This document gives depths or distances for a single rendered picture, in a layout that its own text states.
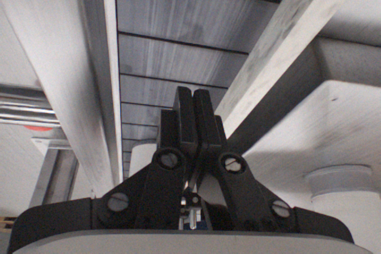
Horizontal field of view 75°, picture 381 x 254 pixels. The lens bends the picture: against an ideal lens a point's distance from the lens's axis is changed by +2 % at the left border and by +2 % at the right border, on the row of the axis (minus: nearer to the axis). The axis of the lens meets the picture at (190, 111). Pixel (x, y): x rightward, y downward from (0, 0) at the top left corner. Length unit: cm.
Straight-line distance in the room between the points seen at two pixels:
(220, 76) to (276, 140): 14
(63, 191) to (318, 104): 37
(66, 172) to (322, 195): 39
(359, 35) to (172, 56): 17
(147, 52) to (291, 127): 17
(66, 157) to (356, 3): 42
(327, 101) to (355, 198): 20
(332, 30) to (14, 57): 29
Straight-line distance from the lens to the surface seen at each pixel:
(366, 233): 40
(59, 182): 44
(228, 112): 16
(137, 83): 19
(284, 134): 28
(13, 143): 50
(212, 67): 17
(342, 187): 41
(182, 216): 57
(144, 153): 27
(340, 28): 25
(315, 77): 22
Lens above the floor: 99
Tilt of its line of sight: 31 degrees down
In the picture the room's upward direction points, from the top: 180 degrees clockwise
